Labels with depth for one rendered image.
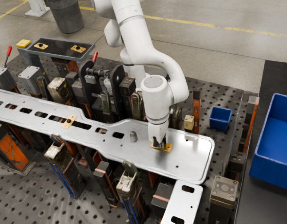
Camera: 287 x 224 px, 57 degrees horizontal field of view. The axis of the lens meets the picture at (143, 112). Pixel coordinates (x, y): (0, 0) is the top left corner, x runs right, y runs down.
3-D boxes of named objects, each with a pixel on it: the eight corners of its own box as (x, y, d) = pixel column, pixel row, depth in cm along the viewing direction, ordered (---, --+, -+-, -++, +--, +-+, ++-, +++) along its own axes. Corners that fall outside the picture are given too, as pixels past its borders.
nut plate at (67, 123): (67, 129, 121) (66, 127, 120) (61, 127, 123) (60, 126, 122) (77, 116, 126) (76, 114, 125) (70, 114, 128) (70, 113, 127)
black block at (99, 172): (103, 209, 125) (86, 177, 103) (113, 189, 131) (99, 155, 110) (118, 214, 122) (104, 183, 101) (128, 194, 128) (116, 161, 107)
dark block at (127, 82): (132, 141, 150) (118, 85, 120) (137, 132, 154) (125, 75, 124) (140, 143, 148) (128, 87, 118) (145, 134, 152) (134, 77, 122)
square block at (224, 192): (205, 233, 111) (209, 194, 85) (209, 215, 116) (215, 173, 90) (224, 240, 108) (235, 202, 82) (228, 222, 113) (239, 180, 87)
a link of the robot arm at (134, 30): (161, 18, 94) (186, 99, 94) (118, 29, 92) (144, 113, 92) (166, 7, 85) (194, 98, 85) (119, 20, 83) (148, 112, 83)
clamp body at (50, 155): (65, 196, 131) (36, 157, 107) (77, 175, 139) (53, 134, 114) (80, 202, 128) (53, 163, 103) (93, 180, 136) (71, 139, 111)
